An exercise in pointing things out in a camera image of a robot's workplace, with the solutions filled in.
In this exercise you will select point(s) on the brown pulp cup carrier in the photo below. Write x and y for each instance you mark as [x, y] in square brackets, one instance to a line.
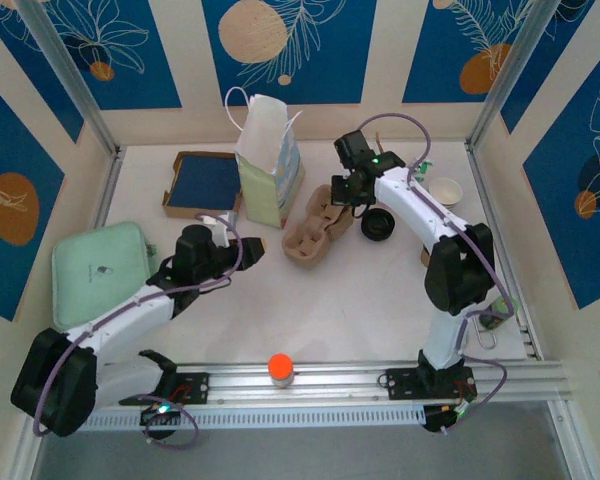
[337, 225]

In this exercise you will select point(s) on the white green paper carrier bag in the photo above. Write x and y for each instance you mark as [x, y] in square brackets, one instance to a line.
[265, 190]

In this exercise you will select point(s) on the brown paper coffee cup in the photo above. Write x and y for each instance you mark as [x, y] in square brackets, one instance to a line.
[424, 257]

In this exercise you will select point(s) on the stack of paper cups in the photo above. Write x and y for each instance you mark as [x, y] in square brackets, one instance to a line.
[445, 192]

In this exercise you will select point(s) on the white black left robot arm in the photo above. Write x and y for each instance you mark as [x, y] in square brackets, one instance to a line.
[55, 385]

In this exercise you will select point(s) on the cardboard napkin tray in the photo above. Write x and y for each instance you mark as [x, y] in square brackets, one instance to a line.
[200, 214]

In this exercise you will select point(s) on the mint green zipped case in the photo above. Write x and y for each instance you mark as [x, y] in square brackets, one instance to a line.
[100, 270]

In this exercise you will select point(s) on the orange capped bottle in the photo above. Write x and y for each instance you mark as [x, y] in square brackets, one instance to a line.
[280, 367]

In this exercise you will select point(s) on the green packet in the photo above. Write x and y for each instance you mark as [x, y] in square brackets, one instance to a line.
[500, 312]

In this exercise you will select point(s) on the black controller board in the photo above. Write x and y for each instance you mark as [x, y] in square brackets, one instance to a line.
[160, 420]
[437, 420]

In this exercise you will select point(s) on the metal tongs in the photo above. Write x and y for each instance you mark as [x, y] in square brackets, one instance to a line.
[486, 345]

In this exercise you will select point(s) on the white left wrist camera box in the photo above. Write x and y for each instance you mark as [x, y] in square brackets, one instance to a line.
[224, 230]

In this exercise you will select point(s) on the aluminium side rail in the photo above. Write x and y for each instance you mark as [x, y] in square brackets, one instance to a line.
[480, 170]
[107, 190]

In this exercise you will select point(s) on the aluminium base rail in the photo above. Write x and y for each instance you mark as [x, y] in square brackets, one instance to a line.
[330, 385]

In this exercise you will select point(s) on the aluminium frame post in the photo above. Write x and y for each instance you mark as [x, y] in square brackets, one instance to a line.
[511, 75]
[71, 75]

